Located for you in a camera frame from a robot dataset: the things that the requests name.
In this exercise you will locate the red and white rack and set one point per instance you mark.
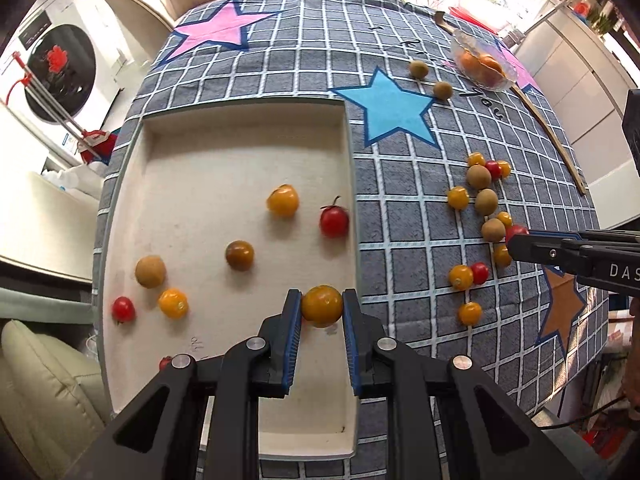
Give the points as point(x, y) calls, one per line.
point(95, 142)

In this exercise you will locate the grey checked star tablecloth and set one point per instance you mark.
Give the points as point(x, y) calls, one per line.
point(300, 60)

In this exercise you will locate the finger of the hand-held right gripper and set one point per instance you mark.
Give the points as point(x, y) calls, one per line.
point(610, 236)
point(540, 252)

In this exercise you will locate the clear glass bowl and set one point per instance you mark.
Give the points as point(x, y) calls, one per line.
point(462, 42)

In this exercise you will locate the long wooden stick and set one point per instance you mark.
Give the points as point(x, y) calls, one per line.
point(555, 135)

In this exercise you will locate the small orange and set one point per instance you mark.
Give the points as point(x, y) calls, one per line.
point(490, 63)
point(469, 61)

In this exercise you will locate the stemmed red cherry tomato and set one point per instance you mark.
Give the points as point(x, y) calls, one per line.
point(334, 221)

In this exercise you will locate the white washing machine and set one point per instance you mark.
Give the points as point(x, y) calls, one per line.
point(60, 65)

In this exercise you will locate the dark brown cherry tomato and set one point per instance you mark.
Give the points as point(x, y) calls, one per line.
point(239, 255)

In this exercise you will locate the yellow cherry tomato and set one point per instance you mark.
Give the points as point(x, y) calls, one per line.
point(504, 167)
point(501, 256)
point(322, 306)
point(457, 197)
point(173, 303)
point(470, 313)
point(476, 158)
point(282, 200)
point(460, 276)
point(504, 219)

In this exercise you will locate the white tray with grey rim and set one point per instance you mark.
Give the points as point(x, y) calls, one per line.
point(210, 160)

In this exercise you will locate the beige leather seat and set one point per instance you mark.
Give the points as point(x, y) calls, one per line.
point(45, 400)

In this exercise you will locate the white cabinet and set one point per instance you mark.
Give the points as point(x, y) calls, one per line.
point(575, 85)

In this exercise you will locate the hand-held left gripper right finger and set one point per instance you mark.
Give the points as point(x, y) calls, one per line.
point(352, 350)

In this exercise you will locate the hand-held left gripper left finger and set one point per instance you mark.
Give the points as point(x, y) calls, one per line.
point(292, 350)

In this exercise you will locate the red plastic basin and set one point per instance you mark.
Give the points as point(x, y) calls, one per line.
point(470, 14)

